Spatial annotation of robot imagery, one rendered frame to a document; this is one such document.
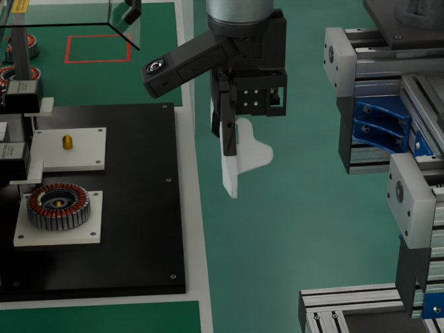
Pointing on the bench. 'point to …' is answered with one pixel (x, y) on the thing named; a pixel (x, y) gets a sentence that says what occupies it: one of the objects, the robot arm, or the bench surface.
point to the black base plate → (128, 273)
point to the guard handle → (133, 11)
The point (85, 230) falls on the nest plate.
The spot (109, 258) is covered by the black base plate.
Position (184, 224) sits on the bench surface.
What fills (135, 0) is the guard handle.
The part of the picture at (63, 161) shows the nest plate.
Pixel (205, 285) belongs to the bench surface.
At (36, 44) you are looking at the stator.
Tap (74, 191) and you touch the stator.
